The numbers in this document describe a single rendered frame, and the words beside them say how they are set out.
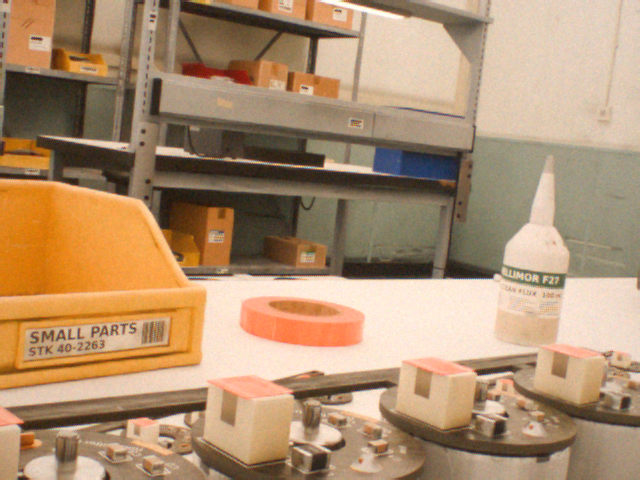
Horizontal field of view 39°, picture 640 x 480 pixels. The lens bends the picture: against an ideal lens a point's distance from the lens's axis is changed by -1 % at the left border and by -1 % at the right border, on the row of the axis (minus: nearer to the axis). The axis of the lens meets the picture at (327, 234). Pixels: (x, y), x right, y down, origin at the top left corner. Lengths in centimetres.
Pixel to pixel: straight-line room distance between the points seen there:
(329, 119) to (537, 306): 248
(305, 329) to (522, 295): 13
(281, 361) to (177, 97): 226
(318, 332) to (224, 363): 6
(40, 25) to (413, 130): 186
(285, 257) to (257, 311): 472
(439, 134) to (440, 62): 304
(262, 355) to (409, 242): 584
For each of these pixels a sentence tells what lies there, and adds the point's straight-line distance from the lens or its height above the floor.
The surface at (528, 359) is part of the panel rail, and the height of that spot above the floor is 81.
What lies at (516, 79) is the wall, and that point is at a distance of 622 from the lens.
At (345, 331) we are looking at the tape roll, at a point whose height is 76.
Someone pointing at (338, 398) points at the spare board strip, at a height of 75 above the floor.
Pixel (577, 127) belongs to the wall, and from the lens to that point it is 587.
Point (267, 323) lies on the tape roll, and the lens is 43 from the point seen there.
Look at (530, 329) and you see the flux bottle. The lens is 49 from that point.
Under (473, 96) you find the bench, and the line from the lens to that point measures 345.
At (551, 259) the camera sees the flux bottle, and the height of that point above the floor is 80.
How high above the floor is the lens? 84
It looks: 6 degrees down
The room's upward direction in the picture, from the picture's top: 7 degrees clockwise
